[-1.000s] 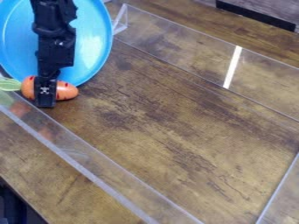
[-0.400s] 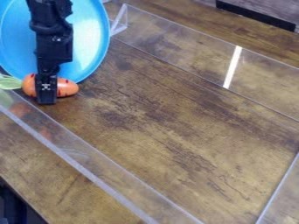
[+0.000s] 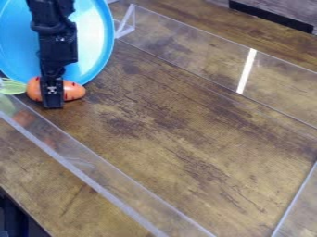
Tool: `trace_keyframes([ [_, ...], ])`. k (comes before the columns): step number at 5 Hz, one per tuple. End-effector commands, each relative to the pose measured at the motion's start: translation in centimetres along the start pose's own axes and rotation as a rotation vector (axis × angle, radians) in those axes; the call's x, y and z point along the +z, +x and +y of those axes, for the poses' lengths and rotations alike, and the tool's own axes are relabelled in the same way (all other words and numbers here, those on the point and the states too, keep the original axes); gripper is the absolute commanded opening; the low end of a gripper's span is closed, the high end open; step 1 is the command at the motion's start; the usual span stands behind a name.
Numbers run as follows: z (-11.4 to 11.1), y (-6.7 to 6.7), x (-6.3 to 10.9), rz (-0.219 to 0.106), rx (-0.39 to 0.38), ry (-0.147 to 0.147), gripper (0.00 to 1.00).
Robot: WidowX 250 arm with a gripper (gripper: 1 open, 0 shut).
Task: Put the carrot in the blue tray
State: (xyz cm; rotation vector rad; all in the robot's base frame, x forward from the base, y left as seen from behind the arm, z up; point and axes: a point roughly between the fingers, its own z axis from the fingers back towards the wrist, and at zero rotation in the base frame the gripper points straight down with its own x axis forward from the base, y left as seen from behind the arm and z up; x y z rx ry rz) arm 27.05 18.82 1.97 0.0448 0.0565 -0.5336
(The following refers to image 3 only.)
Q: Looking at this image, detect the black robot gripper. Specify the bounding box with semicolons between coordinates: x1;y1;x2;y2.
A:
25;0;77;108

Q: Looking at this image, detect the orange toy carrot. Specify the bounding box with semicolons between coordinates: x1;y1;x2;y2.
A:
0;76;87;102

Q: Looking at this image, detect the blue round tray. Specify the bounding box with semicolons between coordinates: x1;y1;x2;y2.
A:
0;0;115;85

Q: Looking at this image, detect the black bar at table edge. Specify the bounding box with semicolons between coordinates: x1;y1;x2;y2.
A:
229;0;314;34

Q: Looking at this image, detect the clear acrylic front wall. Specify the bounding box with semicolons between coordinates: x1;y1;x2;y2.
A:
0;95;215;237

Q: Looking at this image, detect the clear acrylic wall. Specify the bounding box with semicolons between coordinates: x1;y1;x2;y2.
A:
110;1;317;128
0;95;215;237
271;162;317;237

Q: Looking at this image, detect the clear acrylic back wall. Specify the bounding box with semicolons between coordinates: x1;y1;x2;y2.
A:
110;1;317;128

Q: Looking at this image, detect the clear acrylic right wall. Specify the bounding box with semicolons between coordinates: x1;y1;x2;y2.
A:
271;162;317;237

